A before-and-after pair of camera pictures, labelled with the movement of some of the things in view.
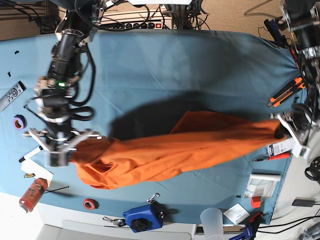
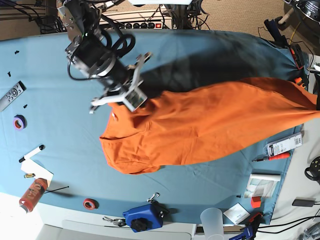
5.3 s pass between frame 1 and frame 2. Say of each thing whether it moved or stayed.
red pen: stayed
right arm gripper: moved
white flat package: stayed
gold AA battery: stayed
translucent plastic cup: stayed
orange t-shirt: moved
